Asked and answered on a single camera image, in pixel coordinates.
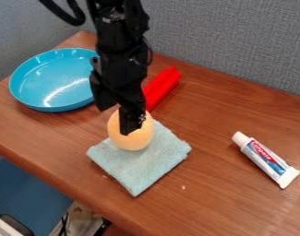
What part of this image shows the grey object under table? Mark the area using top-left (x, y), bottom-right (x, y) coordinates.
top-left (65, 202), bottom-right (109, 236)

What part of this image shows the yellow orange ball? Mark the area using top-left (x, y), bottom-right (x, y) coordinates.
top-left (108, 111), bottom-right (154, 151)

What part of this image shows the red rectangular block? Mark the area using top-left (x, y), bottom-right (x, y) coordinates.
top-left (144, 66), bottom-right (182, 112)

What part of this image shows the white toothpaste tube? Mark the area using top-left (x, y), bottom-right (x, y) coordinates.
top-left (232, 132), bottom-right (300, 189)

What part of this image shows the light blue folded cloth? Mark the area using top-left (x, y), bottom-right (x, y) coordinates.
top-left (87, 121), bottom-right (192, 197)

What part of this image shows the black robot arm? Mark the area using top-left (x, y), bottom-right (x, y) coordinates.
top-left (87, 0), bottom-right (153, 136)

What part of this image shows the black cable loop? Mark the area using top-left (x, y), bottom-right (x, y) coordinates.
top-left (39, 0), bottom-right (87, 27)

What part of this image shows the blue plate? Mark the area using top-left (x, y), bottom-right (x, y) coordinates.
top-left (9, 48), bottom-right (98, 112)

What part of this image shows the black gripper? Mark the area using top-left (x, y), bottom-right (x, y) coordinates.
top-left (89, 45), bottom-right (149, 136)

